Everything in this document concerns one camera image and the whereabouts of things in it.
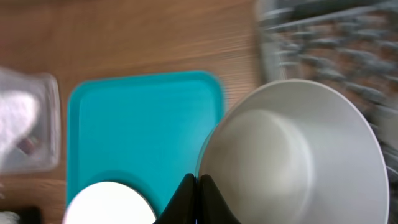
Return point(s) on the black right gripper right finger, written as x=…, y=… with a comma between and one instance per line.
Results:
x=211, y=206

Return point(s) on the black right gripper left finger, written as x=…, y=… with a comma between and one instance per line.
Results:
x=181, y=207

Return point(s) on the large pink plate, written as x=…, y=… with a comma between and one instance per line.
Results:
x=109, y=203

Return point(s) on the grey metal bowl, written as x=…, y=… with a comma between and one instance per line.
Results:
x=298, y=151

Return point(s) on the red snack wrapper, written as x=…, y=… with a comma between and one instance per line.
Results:
x=29, y=145

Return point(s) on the grey dishwasher rack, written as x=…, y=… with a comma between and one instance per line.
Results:
x=350, y=46

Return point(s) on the teal serving tray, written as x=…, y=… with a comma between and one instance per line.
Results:
x=144, y=131

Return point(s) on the black tray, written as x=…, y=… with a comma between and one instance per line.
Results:
x=23, y=215

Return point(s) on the clear plastic bin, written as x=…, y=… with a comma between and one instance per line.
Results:
x=47, y=130

